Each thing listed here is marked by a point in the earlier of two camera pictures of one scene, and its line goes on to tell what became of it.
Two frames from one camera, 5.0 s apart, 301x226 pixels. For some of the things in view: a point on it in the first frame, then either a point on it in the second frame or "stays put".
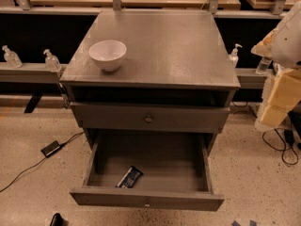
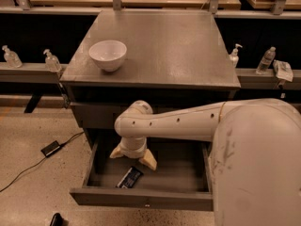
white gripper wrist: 288,46 → 133,152
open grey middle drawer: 176,166 stays put
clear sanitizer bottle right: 233,56 stays put
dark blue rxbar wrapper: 131,178 stays put
